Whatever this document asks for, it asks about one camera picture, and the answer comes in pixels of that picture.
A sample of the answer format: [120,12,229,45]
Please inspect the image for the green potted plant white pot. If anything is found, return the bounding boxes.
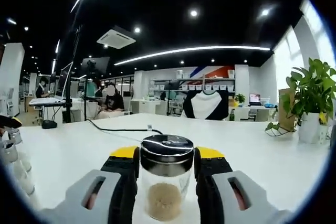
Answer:
[264,57,336,144]

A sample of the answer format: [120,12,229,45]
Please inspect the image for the ceiling air conditioner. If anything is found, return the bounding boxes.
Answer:
[96,26,137,49]

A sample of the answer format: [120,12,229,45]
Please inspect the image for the small black rounded device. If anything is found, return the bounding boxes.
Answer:
[41,120,58,130]

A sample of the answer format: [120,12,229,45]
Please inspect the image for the group of round ceiling spotlights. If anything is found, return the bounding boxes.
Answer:
[7,0,271,67]

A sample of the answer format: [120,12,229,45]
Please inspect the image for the silver laptop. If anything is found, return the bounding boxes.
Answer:
[28,61,75,106]

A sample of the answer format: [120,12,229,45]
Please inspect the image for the small monitor pink screen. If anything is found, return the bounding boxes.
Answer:
[248,93,261,105]

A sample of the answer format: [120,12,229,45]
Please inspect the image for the seasoning bottle cream powder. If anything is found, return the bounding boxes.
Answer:
[1,141,37,202]

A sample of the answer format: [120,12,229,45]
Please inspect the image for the shelf of white storage boxes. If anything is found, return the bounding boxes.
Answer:
[149,69,236,100]

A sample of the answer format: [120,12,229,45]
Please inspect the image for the black table cable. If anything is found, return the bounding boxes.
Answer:
[88,118,164,134]

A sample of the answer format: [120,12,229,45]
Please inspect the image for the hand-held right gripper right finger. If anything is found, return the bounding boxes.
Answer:
[194,146,292,224]

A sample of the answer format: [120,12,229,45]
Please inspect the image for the seasoning bottle brown powder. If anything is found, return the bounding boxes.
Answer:
[138,134,196,221]

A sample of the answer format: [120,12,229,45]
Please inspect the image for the brown paper bag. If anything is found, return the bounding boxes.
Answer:
[278,88,299,132]

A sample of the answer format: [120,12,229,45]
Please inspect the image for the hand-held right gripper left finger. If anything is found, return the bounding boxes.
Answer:
[39,145,141,224]

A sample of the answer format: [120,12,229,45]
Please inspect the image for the black display screen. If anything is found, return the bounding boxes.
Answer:
[81,56,110,74]

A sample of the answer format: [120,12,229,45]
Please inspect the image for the black stand pole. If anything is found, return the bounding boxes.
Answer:
[65,19,80,124]

